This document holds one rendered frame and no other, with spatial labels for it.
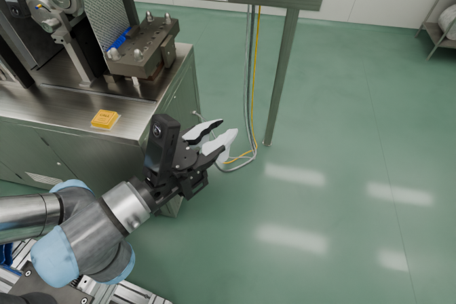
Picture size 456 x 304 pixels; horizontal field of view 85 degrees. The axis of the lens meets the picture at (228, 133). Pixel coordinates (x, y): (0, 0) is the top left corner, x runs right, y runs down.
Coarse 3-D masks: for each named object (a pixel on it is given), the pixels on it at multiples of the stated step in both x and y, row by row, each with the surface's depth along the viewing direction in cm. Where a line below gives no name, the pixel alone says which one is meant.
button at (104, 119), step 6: (102, 114) 95; (108, 114) 95; (114, 114) 95; (96, 120) 93; (102, 120) 93; (108, 120) 93; (114, 120) 95; (96, 126) 94; (102, 126) 93; (108, 126) 92
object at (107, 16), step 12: (108, 0) 100; (120, 0) 108; (96, 12) 95; (108, 12) 101; (120, 12) 109; (96, 24) 96; (108, 24) 103; (120, 24) 110; (96, 36) 97; (108, 36) 104
